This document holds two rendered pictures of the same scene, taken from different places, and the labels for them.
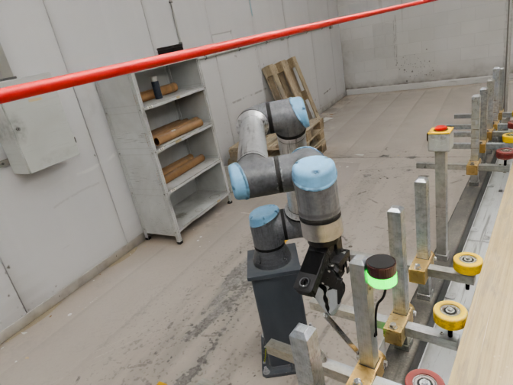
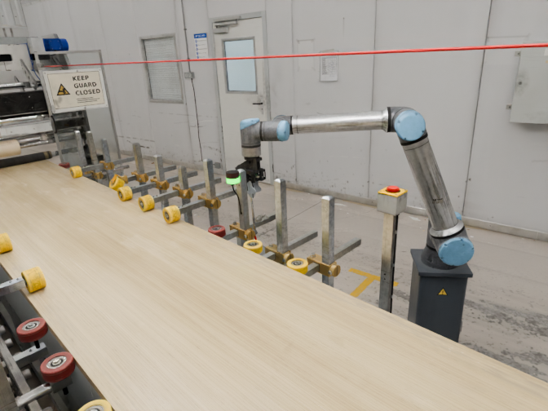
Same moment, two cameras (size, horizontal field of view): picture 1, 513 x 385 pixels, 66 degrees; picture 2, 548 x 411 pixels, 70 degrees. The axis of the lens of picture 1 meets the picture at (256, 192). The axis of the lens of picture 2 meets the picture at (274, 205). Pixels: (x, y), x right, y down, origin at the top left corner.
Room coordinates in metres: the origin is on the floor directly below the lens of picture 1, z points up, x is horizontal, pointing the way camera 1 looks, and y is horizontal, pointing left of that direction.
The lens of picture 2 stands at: (1.07, -1.90, 1.65)
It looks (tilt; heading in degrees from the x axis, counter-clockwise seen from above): 21 degrees down; 96
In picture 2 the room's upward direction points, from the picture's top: 3 degrees counter-clockwise
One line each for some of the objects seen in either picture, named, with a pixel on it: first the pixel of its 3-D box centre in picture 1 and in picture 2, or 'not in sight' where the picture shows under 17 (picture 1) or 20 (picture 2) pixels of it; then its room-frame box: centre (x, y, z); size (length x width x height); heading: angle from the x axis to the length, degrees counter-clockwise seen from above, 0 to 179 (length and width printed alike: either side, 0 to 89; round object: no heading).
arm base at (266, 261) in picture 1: (270, 250); (440, 252); (1.71, -0.01, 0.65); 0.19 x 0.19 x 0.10
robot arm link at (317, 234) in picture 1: (320, 225); (251, 151); (0.78, -0.12, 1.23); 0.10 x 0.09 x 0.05; 51
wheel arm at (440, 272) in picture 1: (401, 265); (329, 258); (1.12, -0.43, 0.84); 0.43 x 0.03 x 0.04; 51
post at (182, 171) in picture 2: not in sight; (187, 206); (0.34, 0.13, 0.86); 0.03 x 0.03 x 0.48; 51
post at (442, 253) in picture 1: (441, 205); (387, 270); (1.32, -0.67, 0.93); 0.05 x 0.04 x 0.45; 141
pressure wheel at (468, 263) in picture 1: (467, 273); (298, 275); (1.00, -0.59, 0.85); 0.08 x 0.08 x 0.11
